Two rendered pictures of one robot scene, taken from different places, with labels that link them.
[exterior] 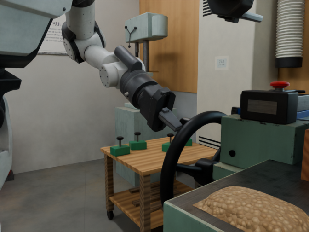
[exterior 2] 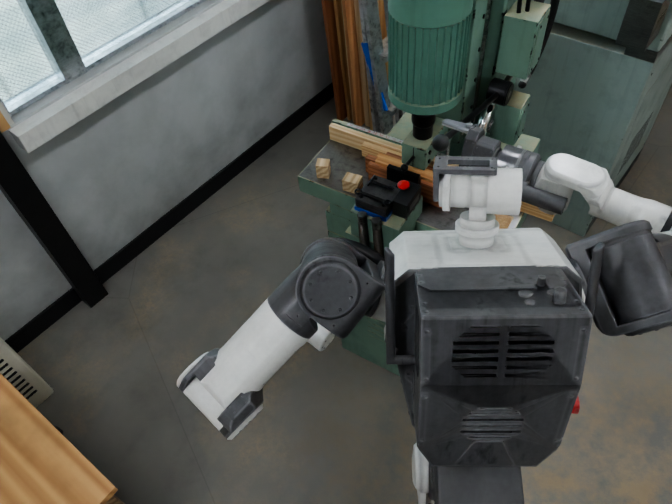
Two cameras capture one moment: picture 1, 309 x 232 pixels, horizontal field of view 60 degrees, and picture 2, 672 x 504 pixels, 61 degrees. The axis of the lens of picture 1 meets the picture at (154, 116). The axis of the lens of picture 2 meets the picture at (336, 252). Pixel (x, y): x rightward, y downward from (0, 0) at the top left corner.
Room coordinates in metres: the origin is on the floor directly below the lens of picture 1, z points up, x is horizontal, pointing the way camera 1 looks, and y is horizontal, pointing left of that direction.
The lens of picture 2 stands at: (0.85, 0.71, 2.00)
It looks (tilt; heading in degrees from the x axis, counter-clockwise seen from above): 51 degrees down; 257
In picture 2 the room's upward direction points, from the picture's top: 7 degrees counter-clockwise
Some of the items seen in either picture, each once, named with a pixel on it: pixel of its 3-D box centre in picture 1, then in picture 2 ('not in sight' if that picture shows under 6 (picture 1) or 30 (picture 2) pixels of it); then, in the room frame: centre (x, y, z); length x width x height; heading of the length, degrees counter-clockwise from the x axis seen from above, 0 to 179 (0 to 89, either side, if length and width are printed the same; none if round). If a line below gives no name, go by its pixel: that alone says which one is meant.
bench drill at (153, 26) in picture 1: (146, 99); not in sight; (2.65, 0.08, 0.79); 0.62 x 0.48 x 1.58; 31
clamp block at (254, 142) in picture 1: (272, 140); (386, 215); (0.49, -0.22, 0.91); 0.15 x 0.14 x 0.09; 130
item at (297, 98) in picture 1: (272, 101); (387, 196); (0.49, -0.21, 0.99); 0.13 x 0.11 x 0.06; 130
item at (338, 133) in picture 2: not in sight; (423, 162); (0.33, -0.36, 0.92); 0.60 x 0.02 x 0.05; 130
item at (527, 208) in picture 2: not in sight; (452, 179); (0.28, -0.27, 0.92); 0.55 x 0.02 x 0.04; 130
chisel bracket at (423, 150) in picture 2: not in sight; (425, 143); (0.32, -0.35, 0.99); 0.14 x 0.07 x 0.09; 40
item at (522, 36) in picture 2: not in sight; (522, 39); (0.08, -0.36, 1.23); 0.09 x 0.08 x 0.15; 40
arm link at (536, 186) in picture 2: not in sight; (542, 186); (0.25, 0.03, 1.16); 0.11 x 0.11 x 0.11; 40
